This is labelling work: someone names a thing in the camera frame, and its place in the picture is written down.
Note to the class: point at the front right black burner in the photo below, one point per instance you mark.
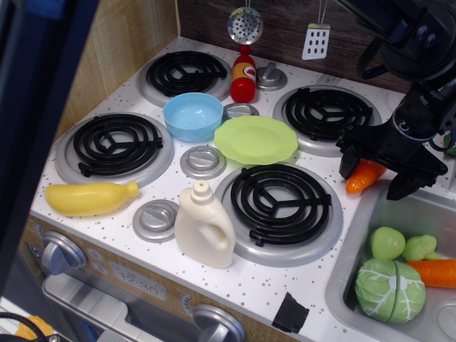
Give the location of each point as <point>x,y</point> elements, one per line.
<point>283,215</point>

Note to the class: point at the black tape patch front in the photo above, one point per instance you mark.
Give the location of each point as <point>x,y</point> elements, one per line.
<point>291,315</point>

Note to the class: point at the green red toy can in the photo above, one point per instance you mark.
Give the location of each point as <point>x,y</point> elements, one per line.
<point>450,143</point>

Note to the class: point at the green toy apple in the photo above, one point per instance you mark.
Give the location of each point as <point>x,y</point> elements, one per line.
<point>387,243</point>

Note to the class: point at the orange toy carrot on counter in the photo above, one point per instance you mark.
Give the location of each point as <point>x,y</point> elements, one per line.
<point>365,174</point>

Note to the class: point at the white slotted spatula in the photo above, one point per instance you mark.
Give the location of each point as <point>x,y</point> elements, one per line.
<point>317,37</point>

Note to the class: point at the black burner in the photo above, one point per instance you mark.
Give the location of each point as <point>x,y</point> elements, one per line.
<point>283,215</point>
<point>117,148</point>
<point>181,72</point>
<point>319,114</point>

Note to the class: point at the back right black burner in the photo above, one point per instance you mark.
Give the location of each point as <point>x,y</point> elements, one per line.
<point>319,114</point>

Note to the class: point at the silver perforated ladle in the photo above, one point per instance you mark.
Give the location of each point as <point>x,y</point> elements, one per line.
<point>245,25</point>

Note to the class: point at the left oven dial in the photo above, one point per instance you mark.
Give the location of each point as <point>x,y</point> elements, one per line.
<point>61,254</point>

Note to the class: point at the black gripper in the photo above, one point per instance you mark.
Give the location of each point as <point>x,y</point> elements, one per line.
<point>391,145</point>

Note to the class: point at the blue plastic bowl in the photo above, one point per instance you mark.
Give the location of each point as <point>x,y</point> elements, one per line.
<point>193,117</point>

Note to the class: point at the yellow toy banana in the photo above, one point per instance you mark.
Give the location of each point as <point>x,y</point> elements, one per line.
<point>89,199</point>

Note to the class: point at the front left black burner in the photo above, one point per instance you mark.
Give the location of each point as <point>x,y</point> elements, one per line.
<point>117,148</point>

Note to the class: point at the right oven dial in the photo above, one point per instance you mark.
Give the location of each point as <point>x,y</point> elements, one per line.
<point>217,325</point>

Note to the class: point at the silver knob back centre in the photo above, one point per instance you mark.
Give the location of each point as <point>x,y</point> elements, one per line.
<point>270,78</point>

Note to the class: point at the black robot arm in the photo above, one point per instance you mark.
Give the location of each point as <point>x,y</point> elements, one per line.
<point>415,41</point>

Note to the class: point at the white toy detergent bottle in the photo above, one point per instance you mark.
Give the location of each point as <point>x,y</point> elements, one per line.
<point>203,228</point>

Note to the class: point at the silver knob front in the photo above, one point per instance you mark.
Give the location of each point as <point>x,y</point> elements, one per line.
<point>154,221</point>

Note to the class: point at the oven door handle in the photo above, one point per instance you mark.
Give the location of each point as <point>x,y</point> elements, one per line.
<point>105,316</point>

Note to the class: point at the back left black burner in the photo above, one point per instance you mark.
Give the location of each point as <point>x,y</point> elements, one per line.
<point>181,72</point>

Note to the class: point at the red toy ketchup bottle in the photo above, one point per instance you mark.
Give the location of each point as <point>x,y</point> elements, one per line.
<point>243,84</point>

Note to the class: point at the orange toy carrot in sink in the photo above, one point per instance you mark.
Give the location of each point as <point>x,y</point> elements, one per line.
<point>436,273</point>

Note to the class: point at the light green toy broccoli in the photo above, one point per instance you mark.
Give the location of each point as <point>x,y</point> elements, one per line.
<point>421,248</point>

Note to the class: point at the green plastic plate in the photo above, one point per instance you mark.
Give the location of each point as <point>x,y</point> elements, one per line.
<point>255,140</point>

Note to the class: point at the silver knob behind plate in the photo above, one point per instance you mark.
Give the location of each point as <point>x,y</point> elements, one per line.
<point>236,110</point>

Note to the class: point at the green toy cabbage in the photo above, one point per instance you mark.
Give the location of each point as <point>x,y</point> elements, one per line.
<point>389,291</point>

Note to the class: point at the oven dial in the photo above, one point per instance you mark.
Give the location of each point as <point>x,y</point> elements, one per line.
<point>61,254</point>
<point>217,325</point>

